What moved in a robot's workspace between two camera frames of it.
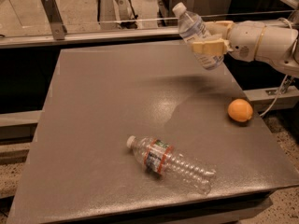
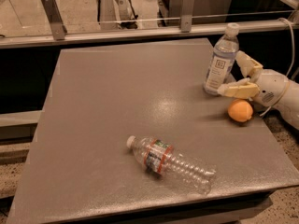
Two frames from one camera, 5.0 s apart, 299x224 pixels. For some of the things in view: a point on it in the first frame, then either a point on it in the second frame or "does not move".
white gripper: x=244 y=41 -> x=270 y=86
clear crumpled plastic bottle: x=163 y=159 does not move
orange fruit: x=240 y=110 does not move
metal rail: x=87 y=37 does not move
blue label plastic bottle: x=192 y=30 -> x=221 y=60
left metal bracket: x=57 y=27 does not move
